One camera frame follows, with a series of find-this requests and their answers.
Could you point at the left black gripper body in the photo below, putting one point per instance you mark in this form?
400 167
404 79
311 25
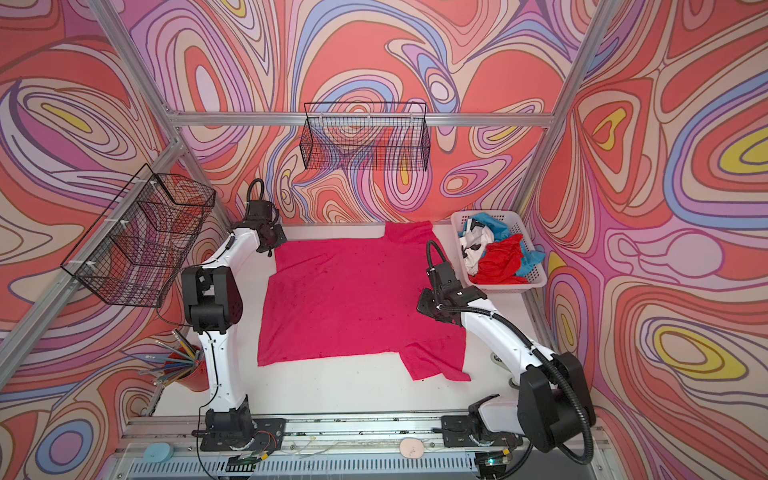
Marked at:
277 236

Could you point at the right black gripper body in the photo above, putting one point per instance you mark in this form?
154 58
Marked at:
431 305

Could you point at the magenta pink t shirt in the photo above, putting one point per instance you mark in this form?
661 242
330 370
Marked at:
358 296

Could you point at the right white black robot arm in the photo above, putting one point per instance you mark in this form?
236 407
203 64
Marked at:
553 408

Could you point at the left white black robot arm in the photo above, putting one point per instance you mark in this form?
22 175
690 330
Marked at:
213 307

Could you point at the white black t shirt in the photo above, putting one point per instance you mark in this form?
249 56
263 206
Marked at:
474 240

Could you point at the red t shirt in basket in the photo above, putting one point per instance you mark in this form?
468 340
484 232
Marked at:
501 263

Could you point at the white plastic laundry basket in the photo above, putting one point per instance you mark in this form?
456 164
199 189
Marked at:
536 279

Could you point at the grey stapler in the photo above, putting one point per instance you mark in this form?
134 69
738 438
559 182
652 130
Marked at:
497 361

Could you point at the teal t shirt in basket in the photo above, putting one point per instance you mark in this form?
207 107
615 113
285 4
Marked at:
501 231

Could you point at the pink round disc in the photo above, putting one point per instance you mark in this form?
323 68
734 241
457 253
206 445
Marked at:
412 448

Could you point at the red pencil cup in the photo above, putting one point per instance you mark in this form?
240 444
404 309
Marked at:
177 362

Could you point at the light blue round disc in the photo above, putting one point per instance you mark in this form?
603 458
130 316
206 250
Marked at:
159 452

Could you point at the black wire basket back wall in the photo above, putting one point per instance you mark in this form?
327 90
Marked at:
365 136

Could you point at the black wire basket wall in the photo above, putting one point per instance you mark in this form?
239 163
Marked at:
131 255
365 136

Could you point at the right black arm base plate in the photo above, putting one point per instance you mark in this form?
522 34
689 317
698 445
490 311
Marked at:
465 431

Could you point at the black wire basket left wall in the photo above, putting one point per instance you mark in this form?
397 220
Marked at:
131 255

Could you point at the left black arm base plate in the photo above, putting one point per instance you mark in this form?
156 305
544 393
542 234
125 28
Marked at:
260 435

